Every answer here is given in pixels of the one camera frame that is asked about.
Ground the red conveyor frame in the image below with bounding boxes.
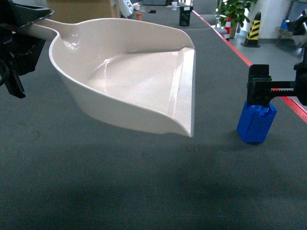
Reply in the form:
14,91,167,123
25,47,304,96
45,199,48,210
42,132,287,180
192,10,307,122

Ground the orange small bottle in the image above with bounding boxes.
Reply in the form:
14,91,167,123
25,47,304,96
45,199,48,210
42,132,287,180
136,12,143,21

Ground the beige plastic dustpan tray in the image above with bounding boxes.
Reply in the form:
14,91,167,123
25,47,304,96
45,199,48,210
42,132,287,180
24,18,196,137

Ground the red white traffic cone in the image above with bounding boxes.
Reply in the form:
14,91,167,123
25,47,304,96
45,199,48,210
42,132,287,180
224,17,232,41

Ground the green potted plant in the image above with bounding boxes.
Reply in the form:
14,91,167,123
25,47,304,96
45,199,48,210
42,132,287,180
217,0,257,38

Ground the yellow black traffic cone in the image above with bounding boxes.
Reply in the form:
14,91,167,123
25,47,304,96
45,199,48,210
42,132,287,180
241,12,261,47

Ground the grey office chair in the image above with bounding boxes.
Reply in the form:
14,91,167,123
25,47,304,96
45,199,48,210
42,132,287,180
192,0,227,35

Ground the blue plastic canister part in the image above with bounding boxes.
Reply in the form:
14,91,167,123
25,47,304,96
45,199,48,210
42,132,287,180
236,101,277,143

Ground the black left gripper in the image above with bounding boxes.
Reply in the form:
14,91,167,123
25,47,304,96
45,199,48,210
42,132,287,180
0,0,54,99

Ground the large open cardboard box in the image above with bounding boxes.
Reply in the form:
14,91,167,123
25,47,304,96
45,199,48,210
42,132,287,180
47,0,120,23

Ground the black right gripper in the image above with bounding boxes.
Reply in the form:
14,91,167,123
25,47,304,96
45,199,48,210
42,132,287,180
247,9,307,107

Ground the black device on belt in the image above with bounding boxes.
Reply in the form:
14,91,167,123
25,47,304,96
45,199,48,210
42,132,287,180
179,6,193,26

